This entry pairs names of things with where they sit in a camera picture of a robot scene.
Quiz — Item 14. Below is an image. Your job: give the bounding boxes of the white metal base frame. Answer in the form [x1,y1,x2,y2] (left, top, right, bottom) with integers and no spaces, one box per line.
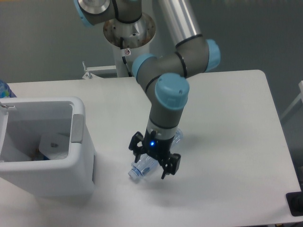
[82,61,117,79]

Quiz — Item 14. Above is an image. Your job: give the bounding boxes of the black cable on pedestal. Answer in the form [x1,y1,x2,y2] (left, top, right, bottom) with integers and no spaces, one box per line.
[119,36,133,77]

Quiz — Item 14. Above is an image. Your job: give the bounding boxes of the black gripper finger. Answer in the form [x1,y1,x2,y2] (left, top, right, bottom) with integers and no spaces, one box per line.
[160,153,181,179]
[128,131,151,162]

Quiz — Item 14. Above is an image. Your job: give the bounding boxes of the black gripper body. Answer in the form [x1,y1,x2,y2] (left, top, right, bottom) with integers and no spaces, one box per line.
[143,130,174,163]

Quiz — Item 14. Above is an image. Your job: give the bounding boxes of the black device at table corner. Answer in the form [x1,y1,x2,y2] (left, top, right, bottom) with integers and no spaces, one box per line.
[286,192,303,217]

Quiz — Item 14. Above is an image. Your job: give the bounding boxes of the white trash can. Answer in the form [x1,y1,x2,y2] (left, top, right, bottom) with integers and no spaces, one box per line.
[0,96,96,197]

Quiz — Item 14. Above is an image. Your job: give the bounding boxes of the white furniture piece at right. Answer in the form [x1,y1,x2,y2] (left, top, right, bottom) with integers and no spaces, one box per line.
[280,81,303,124]

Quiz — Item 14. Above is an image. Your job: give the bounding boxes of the blue water bottle at edge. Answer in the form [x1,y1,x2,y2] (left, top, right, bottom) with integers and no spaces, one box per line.
[0,80,17,98]

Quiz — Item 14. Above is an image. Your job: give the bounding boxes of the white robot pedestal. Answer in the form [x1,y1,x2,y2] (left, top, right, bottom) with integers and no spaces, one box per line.
[103,13,156,77]

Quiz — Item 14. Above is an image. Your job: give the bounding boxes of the white plastic wrapper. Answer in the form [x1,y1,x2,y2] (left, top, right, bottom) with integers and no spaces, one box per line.
[38,133,70,160]

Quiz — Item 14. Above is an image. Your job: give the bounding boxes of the clear crushed plastic bottle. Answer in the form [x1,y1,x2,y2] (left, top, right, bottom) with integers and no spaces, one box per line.
[128,129,183,182]

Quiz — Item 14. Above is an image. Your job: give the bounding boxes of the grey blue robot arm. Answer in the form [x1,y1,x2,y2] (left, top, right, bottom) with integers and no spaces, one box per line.
[74,0,221,176]

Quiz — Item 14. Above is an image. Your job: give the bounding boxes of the blue snack package in bin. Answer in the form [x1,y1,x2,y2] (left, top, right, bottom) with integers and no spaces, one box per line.
[30,148,49,161]

